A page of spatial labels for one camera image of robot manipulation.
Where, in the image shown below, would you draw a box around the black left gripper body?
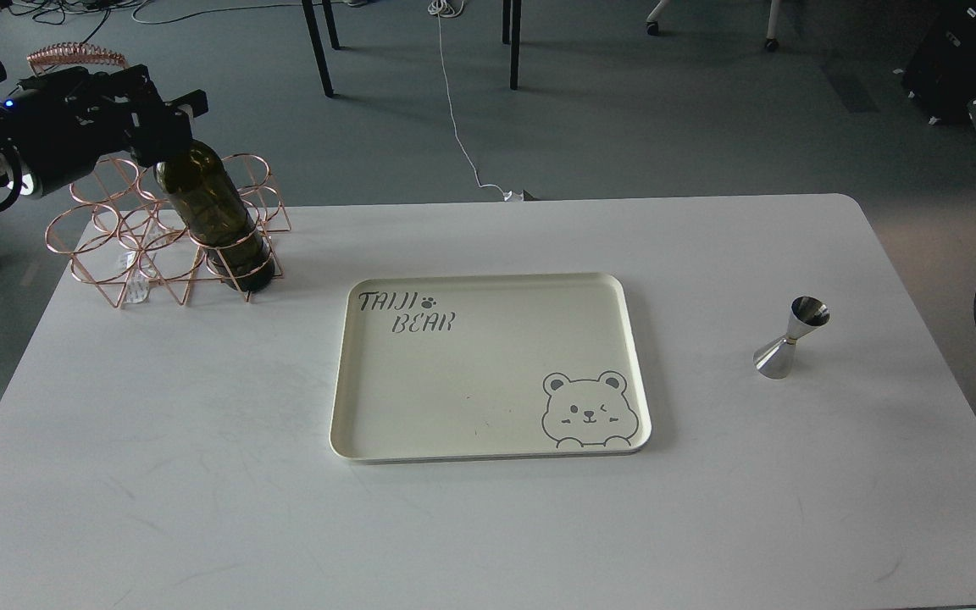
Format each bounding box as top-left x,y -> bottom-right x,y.
5,65 -> 158,198

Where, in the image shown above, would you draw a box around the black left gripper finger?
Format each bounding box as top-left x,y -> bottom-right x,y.
148,89 -> 209,124
125,114 -> 193,167

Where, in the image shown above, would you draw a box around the dark green wine bottle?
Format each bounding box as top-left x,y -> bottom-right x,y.
155,141 -> 276,293

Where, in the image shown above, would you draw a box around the steel double jigger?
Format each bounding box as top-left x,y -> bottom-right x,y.
752,295 -> 830,380

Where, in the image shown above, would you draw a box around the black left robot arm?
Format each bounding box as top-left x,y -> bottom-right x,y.
0,61 -> 208,213

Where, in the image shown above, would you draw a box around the black table legs left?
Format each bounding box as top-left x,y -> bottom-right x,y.
301,1 -> 341,99

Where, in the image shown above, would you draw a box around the black table legs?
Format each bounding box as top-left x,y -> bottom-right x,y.
301,1 -> 341,99
501,0 -> 523,92

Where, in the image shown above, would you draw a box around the black table legs right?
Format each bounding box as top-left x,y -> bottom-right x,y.
501,0 -> 523,92

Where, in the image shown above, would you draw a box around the cream bear serving tray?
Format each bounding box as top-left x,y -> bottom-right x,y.
330,273 -> 653,463

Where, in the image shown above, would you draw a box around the black floor cables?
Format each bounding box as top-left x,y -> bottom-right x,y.
0,0 -> 302,26

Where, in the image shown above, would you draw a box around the white floor cable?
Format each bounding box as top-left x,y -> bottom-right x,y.
425,0 -> 524,202

